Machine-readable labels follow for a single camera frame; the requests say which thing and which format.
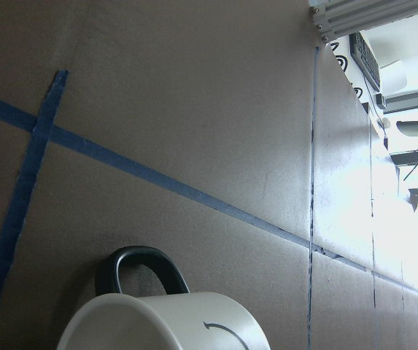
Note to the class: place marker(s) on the white smiley mug black handle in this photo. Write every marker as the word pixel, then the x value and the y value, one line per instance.
pixel 180 319

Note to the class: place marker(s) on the black keyboard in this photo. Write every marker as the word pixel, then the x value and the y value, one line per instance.
pixel 364 58

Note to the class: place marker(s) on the aluminium frame post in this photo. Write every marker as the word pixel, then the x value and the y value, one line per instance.
pixel 334 19

